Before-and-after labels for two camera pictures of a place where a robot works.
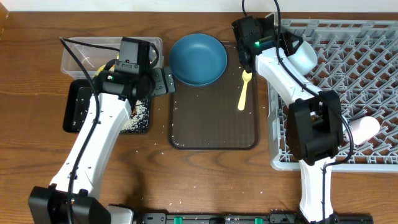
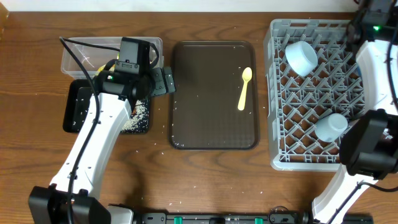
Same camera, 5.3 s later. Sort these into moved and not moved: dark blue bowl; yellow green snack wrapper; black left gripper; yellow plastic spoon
Moved: dark blue bowl
Not moved: yellow plastic spoon; yellow green snack wrapper; black left gripper
